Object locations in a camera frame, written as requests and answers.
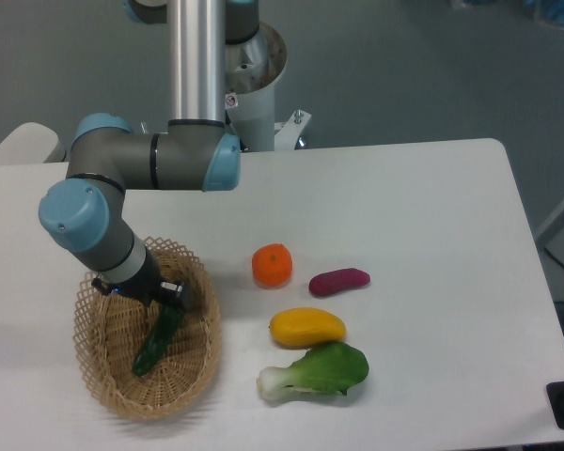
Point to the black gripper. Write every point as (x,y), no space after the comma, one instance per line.
(148,287)

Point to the orange tangerine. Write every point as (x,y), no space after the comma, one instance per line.
(272,265)

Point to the white chair back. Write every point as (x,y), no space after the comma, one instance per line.
(32,143)

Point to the woven wicker basket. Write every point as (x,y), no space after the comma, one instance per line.
(109,331)

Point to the green bok choy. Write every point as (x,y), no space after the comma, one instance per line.
(328,369)

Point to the yellow mango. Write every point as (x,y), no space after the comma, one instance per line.
(306,327)

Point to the dark green cucumber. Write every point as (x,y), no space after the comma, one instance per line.
(157,341)

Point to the blue objects top right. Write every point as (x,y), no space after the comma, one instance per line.
(543,12)

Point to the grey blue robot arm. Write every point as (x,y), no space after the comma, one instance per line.
(83,212)

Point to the purple sweet potato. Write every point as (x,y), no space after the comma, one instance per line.
(331,283)

